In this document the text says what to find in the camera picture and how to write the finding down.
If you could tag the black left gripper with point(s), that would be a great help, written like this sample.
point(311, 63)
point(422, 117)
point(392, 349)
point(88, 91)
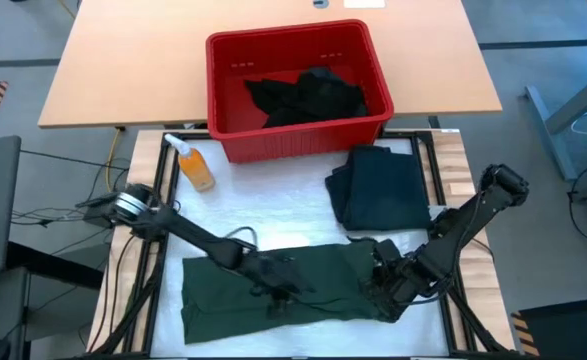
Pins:
point(278, 275)

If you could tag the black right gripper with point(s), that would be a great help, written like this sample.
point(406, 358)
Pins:
point(393, 282)

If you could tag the dark green polo shirt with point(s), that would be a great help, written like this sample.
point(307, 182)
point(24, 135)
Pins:
point(213, 300)

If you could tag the dark blue denim jeans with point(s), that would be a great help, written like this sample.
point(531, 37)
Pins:
point(378, 190)

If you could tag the black fabric garment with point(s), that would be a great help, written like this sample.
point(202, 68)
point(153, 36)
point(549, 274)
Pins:
point(313, 97)

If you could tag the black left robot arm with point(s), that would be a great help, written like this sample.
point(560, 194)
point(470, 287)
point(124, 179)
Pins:
point(193, 235)

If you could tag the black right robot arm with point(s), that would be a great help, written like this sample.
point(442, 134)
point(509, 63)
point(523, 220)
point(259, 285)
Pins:
point(463, 225)

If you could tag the red plastic laundry bin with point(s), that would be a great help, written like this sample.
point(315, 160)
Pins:
point(293, 145)

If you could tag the white table cover sheet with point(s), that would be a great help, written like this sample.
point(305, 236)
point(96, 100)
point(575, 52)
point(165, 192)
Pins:
point(273, 210)

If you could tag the orange liquid spray bottle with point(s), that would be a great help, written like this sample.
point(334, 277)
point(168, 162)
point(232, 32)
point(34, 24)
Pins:
point(195, 167)

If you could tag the hazard striped black box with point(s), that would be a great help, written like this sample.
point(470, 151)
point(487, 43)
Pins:
point(568, 330)

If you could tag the black power box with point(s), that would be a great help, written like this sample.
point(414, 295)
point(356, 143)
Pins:
point(95, 217)

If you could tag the grey metal table leg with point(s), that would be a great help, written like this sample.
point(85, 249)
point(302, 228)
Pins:
point(540, 130)

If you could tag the dark grey side desk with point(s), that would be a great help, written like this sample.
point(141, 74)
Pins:
point(53, 267)

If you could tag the light brown wooden desk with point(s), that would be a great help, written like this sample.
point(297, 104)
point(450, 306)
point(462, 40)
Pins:
point(123, 60)

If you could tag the white paper sheet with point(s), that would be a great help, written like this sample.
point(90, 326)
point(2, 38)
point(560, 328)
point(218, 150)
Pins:
point(363, 3)

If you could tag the black aluminium table frame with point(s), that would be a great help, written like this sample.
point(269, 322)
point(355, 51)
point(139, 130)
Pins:
point(443, 325)

